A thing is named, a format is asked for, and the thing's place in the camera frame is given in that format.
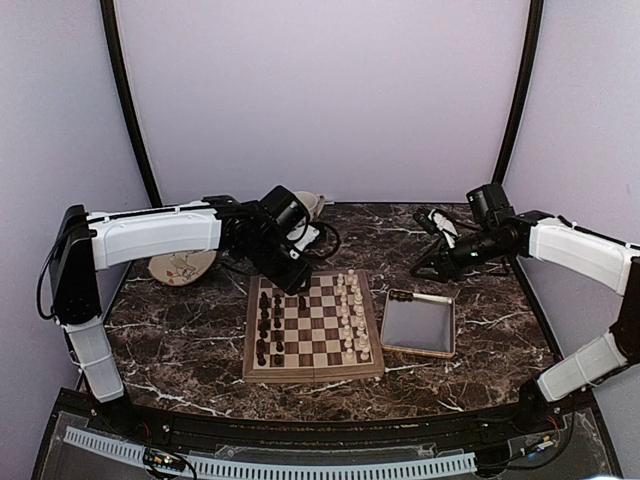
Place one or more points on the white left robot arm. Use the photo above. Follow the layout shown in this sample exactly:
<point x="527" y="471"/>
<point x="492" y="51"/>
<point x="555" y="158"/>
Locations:
<point x="88" y="243"/>

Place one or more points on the wooden chess board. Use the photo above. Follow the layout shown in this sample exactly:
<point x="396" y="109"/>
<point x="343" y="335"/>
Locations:
<point x="320" y="342"/>

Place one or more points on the white chess king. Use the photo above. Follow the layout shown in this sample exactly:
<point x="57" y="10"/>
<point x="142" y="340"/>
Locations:
<point x="358" y="304"/>

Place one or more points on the metal tray with wooden rim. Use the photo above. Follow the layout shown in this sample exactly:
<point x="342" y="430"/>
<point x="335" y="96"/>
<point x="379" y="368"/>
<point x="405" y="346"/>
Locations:
<point x="424" y="326"/>

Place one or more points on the dark chess piece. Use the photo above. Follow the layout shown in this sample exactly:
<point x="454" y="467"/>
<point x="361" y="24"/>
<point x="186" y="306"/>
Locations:
<point x="261" y="346"/>
<point x="264" y="314"/>
<point x="264" y="328"/>
<point x="264" y="301"/>

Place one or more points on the bird painted ceramic plate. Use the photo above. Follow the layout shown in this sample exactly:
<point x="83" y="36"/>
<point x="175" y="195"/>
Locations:
<point x="181" y="268"/>

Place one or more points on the black left corner post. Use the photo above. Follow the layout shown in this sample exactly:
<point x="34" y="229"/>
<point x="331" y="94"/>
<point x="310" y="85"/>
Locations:
<point x="119" y="71"/>

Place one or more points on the white slotted cable duct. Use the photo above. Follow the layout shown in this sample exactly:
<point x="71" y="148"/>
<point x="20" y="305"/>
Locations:
<point x="235" y="462"/>

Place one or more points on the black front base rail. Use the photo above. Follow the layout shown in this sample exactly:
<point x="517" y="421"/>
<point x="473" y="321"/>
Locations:
<point x="447" y="431"/>

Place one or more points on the coral painted ceramic mug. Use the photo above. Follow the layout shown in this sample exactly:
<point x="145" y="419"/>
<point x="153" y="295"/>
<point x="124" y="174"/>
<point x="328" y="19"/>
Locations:
<point x="313" y="202"/>

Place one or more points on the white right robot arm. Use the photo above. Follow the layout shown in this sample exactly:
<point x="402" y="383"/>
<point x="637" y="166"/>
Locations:
<point x="589" y="279"/>

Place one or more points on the black right corner post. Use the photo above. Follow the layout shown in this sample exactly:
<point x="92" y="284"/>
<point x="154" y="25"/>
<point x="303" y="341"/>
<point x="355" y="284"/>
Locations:
<point x="530" y="43"/>

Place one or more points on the white chess rook far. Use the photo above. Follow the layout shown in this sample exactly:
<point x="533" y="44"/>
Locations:
<point x="350" y="278"/>

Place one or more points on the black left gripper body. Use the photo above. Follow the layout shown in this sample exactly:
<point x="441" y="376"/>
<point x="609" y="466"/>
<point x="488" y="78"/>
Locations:
<point x="265" y="257"/>

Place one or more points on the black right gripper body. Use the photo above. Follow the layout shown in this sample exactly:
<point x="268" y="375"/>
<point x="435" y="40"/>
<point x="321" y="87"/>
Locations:
<point x="487" y="247"/>

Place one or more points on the white chess queen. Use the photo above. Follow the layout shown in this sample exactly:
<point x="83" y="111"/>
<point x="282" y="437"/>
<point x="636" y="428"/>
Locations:
<point x="361" y="326"/>

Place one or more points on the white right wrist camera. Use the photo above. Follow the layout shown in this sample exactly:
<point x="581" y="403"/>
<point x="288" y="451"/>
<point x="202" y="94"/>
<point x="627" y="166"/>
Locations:
<point x="437" y="222"/>

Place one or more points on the black corner post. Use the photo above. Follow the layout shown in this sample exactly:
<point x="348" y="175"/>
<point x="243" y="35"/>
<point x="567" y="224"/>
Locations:
<point x="530" y="43"/>
<point x="119" y="71"/>

